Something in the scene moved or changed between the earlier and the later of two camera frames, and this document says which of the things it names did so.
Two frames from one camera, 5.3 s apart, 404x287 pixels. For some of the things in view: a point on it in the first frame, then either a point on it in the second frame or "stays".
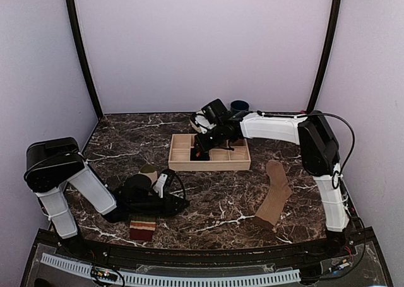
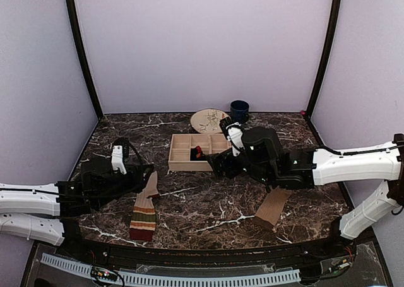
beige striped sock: (142, 226) stays
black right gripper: (204, 145) to (225, 157)
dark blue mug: (237, 106) stays
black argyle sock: (198, 155) stays
